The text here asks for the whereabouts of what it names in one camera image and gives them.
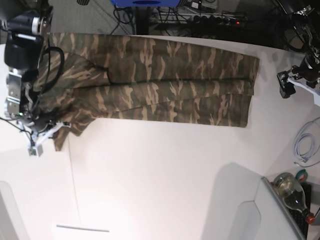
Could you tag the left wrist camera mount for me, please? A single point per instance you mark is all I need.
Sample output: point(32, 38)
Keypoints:
point(302, 83)

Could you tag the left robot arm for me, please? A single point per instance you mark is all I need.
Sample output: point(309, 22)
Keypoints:
point(302, 17)

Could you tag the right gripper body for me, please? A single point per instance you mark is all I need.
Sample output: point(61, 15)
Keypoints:
point(40, 124)

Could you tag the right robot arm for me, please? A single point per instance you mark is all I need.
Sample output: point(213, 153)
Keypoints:
point(28, 24)

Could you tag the black power strip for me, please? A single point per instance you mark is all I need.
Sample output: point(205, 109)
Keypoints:
point(223, 19)

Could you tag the camouflage t-shirt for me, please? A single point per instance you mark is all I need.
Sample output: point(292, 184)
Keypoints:
point(143, 78)

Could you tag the clear plastic bottle red cap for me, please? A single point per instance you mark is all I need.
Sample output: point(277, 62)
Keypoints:
point(293, 195)

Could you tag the green tape roll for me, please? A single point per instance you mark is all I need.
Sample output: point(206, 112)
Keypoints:
point(302, 176)

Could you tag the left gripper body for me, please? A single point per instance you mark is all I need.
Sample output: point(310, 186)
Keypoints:
point(308, 69)

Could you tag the blue box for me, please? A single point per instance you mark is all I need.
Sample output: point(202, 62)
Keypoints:
point(148, 3)

